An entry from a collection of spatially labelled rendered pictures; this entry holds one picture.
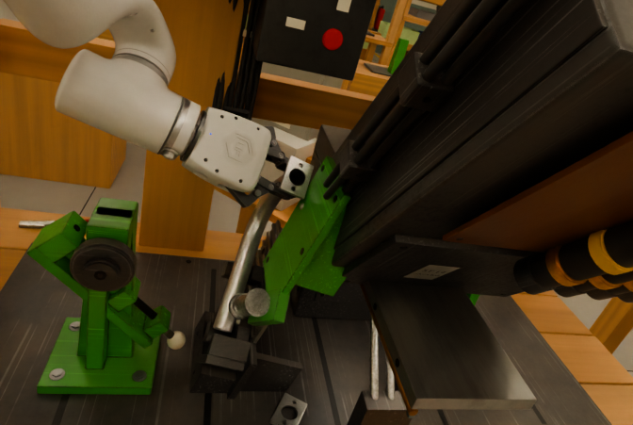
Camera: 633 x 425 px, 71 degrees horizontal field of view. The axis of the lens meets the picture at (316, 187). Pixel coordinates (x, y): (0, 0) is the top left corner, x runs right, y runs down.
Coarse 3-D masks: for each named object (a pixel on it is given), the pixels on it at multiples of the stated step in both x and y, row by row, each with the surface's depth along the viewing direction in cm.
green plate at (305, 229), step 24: (312, 192) 63; (336, 192) 56; (312, 216) 60; (336, 216) 56; (288, 240) 65; (312, 240) 57; (264, 264) 70; (288, 264) 61; (312, 264) 60; (288, 288) 60; (312, 288) 62; (336, 288) 63
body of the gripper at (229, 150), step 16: (208, 112) 60; (224, 112) 61; (208, 128) 59; (224, 128) 60; (240, 128) 61; (256, 128) 63; (192, 144) 57; (208, 144) 58; (224, 144) 59; (240, 144) 61; (256, 144) 62; (192, 160) 57; (208, 160) 58; (224, 160) 59; (240, 160) 60; (256, 160) 61; (208, 176) 59; (224, 176) 59; (240, 176) 60; (256, 176) 61
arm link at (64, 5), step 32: (32, 0) 37; (64, 0) 38; (96, 0) 41; (128, 0) 46; (32, 32) 41; (64, 32) 41; (96, 32) 43; (128, 32) 55; (160, 32) 56; (160, 64) 57
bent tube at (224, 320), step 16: (288, 160) 65; (288, 176) 64; (304, 176) 66; (288, 192) 64; (304, 192) 65; (256, 208) 74; (272, 208) 74; (256, 224) 74; (256, 240) 73; (240, 256) 72; (240, 272) 70; (240, 288) 70; (224, 304) 68; (224, 320) 67
